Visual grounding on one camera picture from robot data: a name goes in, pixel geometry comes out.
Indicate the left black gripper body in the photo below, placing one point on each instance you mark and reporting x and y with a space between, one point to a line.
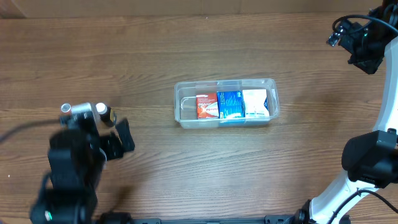
107 148

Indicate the blue medicine box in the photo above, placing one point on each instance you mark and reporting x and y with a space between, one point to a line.
230 104

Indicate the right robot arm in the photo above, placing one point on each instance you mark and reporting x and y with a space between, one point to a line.
369 161

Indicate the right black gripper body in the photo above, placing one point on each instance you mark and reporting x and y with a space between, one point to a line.
367 43

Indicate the dark syrup bottle white cap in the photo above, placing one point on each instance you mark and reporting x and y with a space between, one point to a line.
107 114

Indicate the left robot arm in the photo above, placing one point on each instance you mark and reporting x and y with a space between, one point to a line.
77 157

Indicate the white medicine box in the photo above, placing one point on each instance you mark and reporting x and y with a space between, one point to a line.
255 103

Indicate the clear plastic container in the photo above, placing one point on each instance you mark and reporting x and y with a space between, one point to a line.
186 107

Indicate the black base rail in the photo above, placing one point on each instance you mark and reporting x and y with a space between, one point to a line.
268 219

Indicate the red medicine box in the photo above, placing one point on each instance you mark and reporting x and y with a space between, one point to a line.
207 106

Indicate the orange vitamin tube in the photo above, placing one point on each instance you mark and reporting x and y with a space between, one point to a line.
66 108

